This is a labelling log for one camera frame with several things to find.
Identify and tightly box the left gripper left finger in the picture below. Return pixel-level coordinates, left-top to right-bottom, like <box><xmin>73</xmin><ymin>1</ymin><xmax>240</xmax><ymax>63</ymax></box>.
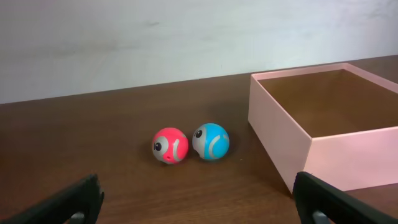
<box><xmin>1</xmin><ymin>174</ymin><xmax>104</xmax><ymax>224</ymax></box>

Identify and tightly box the pink open cardboard box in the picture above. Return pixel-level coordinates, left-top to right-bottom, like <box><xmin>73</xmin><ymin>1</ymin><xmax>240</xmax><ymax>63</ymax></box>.
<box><xmin>248</xmin><ymin>63</ymin><xmax>397</xmax><ymax>191</ymax></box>

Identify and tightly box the blue toy ball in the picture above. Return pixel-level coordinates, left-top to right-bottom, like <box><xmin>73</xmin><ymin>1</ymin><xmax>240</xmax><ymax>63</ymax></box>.
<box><xmin>192</xmin><ymin>123</ymin><xmax>229</xmax><ymax>161</ymax></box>

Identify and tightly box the red toy ball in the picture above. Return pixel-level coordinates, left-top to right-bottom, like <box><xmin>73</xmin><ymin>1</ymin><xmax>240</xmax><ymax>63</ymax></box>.
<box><xmin>152</xmin><ymin>128</ymin><xmax>189</xmax><ymax>164</ymax></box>

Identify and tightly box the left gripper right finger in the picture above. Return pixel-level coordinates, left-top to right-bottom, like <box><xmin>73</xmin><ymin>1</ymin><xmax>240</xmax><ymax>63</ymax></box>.
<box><xmin>293</xmin><ymin>172</ymin><xmax>397</xmax><ymax>224</ymax></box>

